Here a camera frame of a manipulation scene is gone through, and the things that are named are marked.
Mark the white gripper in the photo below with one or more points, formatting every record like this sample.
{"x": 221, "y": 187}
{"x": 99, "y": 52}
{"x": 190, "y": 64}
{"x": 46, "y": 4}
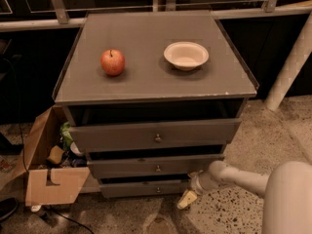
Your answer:
{"x": 197, "y": 183}

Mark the grey bottom drawer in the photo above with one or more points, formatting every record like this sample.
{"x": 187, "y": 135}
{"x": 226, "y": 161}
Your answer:
{"x": 175, "y": 185}

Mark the grey drawer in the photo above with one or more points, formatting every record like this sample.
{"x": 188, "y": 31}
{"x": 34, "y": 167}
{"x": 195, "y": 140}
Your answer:
{"x": 151, "y": 166}
{"x": 175, "y": 185}
{"x": 122, "y": 137}

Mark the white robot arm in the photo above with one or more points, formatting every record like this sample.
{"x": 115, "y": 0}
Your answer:
{"x": 287, "y": 193}

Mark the grey middle drawer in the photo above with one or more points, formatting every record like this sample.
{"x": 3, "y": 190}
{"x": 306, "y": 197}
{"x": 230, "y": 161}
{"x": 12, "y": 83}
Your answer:
{"x": 151, "y": 166}

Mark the grey top drawer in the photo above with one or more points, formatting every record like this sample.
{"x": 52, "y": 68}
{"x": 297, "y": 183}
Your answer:
{"x": 122, "y": 137}

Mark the grey drawer cabinet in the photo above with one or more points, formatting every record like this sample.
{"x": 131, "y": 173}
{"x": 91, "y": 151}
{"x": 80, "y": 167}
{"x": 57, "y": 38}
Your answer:
{"x": 150, "y": 89}

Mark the green plastic bag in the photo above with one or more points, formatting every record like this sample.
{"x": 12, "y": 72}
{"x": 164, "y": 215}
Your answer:
{"x": 65, "y": 135}

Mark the yellow sponge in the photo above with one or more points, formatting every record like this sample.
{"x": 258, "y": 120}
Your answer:
{"x": 55, "y": 155}

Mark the white bowl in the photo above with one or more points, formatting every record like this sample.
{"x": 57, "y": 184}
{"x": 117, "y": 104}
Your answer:
{"x": 186, "y": 56}

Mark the red apple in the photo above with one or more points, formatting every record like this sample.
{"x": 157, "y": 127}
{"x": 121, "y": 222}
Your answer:
{"x": 112, "y": 62}

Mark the brown cardboard box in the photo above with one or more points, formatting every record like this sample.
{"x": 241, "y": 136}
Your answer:
{"x": 44, "y": 186}

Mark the metal railing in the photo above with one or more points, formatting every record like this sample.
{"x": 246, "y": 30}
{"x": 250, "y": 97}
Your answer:
{"x": 18, "y": 15}

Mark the white diagonal post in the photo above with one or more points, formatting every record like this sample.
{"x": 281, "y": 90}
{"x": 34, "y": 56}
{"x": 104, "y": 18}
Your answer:
{"x": 299, "y": 54}

